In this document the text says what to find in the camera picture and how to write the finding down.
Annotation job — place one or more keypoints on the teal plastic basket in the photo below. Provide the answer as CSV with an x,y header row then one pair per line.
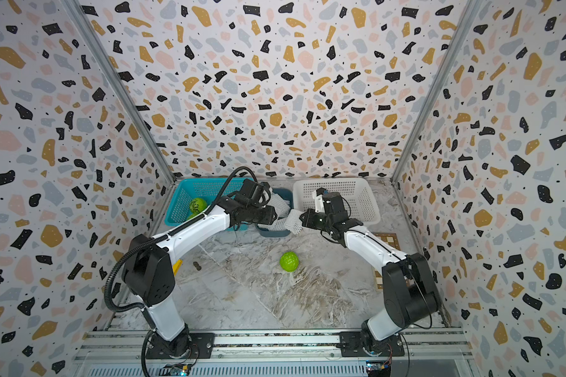
x,y
195,195

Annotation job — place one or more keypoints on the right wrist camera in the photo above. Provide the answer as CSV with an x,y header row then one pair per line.
x,y
319,199

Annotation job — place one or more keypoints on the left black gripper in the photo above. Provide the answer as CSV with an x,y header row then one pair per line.
x,y
270,217

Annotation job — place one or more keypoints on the white foam net sleeve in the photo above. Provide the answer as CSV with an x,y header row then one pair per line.
x,y
293,223

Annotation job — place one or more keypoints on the white plastic basket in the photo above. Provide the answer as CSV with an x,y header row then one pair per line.
x,y
356,191

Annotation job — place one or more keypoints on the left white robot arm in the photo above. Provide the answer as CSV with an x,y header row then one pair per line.
x,y
150,270

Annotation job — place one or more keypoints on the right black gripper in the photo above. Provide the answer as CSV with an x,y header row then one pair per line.
x,y
309,221

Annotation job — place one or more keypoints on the dark teal small bin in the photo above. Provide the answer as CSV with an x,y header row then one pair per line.
x,y
287,195

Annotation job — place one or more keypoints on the pile of white foam nets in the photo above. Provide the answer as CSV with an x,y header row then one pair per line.
x,y
282,208

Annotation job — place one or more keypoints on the wooden chessboard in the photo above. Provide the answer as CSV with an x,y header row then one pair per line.
x,y
391,241

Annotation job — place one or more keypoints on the yellow triangular plastic piece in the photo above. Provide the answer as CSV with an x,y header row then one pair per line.
x,y
176,266

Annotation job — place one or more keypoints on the green custard apple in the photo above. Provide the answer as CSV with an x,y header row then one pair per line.
x,y
197,205
289,261

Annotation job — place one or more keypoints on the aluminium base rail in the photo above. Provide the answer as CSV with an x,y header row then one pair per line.
x,y
305,352

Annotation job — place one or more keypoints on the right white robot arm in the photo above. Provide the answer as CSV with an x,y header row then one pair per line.
x,y
409,290

